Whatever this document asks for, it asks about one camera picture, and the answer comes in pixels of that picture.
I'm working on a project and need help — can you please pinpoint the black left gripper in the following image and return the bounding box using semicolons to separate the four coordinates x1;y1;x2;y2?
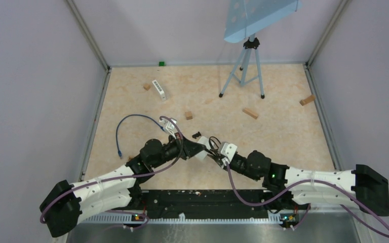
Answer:
151;132;206;169

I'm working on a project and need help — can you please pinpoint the white TP-Link switch box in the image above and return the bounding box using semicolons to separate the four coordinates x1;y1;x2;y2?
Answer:
194;136;215;163

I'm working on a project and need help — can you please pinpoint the black ethernet cable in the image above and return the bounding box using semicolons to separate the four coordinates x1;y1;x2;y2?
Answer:
208;136;223;155

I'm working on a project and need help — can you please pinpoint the blue ethernet cable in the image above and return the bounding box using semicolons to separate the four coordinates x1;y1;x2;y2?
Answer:
115;114;167;159

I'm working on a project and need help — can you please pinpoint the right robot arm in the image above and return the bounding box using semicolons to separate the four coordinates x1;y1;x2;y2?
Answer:
212;150;389;217

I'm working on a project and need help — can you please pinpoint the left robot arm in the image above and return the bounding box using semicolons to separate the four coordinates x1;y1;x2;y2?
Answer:
40;136;207;237

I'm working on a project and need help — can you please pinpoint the small black rubber part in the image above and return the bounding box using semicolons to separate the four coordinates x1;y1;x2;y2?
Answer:
192;132;202;139

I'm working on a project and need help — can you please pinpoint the small wooden cube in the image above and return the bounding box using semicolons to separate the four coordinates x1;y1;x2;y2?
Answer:
184;111;193;120

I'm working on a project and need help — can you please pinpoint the flat wooden plank block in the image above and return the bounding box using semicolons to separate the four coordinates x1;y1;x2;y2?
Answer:
243;107;259;119

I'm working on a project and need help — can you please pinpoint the curved wooden block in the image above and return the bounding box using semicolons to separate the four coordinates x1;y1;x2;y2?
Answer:
299;95;316;106

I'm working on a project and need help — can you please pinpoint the light blue tripod stand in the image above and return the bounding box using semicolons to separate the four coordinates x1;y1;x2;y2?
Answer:
219;0;301;99

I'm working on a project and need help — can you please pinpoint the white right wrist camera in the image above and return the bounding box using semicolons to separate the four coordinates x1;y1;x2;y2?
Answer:
218;142;238;165

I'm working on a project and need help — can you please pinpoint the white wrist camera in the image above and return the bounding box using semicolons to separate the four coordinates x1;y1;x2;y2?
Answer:
218;142;238;165
161;119;177;137

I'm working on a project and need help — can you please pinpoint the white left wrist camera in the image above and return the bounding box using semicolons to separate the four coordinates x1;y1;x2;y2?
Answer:
161;119;177;137

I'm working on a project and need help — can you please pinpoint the long white network switch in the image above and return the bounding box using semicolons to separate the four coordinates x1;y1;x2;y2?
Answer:
152;79;167;101

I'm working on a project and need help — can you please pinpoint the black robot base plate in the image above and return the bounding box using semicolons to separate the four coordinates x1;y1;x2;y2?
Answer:
131;188;311;220

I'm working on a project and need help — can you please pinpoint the wooden cube near switch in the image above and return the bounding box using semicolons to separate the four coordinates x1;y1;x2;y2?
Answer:
143;84;150;91

